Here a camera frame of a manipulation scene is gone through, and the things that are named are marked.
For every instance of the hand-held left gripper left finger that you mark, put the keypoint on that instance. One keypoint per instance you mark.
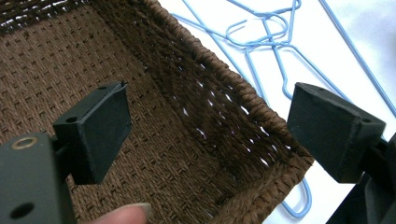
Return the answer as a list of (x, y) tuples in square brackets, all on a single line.
[(96, 133)]

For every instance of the brown woven basket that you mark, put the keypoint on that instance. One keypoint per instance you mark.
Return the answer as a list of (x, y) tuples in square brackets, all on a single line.
[(155, 155)]

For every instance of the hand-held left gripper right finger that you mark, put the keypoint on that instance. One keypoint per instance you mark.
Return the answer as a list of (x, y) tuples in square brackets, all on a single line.
[(336, 130)]

